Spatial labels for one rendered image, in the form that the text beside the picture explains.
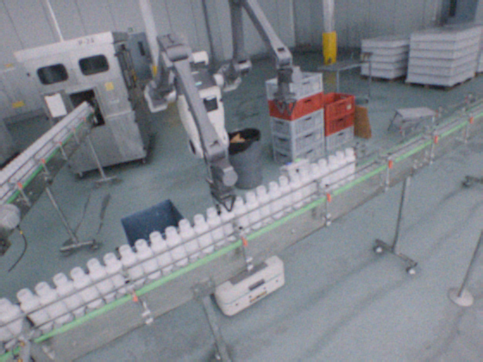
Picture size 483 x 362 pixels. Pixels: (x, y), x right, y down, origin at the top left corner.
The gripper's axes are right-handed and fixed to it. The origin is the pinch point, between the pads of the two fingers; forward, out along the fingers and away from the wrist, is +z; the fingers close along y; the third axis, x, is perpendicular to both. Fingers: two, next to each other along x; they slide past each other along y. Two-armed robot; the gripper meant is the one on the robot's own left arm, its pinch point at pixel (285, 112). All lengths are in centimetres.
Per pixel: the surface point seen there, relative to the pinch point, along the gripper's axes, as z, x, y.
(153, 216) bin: 52, 68, 43
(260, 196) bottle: 26.4, 28.5, -16.7
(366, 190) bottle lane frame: 49, -36, -21
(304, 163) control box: 28.5, -7.1, -2.7
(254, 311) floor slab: 140, 29, 13
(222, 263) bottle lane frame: 47, 53, -21
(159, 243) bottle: 26, 74, -17
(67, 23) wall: -144, 55, 1185
